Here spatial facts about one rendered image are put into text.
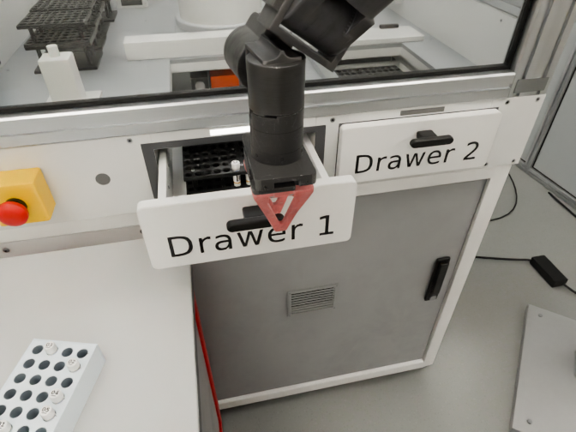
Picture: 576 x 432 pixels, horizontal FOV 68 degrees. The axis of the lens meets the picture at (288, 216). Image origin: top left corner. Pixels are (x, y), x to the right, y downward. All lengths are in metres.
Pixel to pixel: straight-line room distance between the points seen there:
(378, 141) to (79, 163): 0.48
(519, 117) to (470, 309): 0.98
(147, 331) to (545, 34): 0.76
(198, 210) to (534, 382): 1.26
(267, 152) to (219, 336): 0.68
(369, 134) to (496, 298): 1.19
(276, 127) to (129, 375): 0.36
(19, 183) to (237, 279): 0.44
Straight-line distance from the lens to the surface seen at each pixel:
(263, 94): 0.42
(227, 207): 0.56
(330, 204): 0.59
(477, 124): 0.82
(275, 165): 0.45
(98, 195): 0.75
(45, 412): 0.56
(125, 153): 0.70
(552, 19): 0.83
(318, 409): 1.40
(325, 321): 1.09
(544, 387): 1.59
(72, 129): 0.69
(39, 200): 0.72
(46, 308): 0.72
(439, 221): 0.97
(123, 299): 0.68
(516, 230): 2.15
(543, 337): 1.71
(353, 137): 0.72
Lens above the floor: 1.26
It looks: 40 degrees down
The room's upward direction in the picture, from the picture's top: straight up
